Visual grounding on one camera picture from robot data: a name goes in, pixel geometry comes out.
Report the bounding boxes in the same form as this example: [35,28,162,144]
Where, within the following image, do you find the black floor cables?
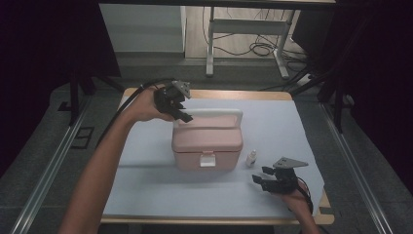
[203,6,310,62]

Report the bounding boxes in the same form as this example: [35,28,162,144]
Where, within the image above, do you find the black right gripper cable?
[295,176,315,216]

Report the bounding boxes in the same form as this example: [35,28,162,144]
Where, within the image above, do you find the metal floor rail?
[319,100,394,234]
[9,97,93,234]

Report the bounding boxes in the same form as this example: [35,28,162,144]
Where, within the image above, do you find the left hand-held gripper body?
[154,80,193,114]

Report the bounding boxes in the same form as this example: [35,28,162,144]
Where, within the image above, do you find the black metal stand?
[288,64,356,135]
[57,64,125,127]

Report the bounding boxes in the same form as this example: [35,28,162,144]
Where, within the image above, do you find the small white bottle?
[244,149,258,169]

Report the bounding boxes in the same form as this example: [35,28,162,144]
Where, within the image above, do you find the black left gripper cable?
[96,77,176,148]

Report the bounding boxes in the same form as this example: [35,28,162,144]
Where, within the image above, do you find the person's left hand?
[127,85,177,124]

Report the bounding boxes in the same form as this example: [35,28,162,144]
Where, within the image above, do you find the white desk frame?
[205,6,298,80]

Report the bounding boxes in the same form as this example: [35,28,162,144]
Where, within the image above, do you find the person's right hand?
[274,181,311,214]

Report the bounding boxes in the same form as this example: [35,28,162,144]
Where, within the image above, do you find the pink storage box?
[171,108,244,173]

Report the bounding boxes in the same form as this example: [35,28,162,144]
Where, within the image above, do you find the white table sheet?
[102,97,325,218]

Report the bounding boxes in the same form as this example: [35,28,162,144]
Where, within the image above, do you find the white power strip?
[296,73,315,87]

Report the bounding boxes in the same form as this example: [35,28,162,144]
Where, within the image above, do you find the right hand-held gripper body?
[263,156,310,195]

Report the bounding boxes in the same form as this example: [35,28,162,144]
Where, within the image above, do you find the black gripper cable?
[96,77,176,148]
[295,176,315,216]

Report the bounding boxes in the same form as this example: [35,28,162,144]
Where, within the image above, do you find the white cabinet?
[98,3,187,54]

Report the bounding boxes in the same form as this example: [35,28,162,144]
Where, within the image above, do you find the dark curtain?
[0,0,122,178]
[319,0,413,196]

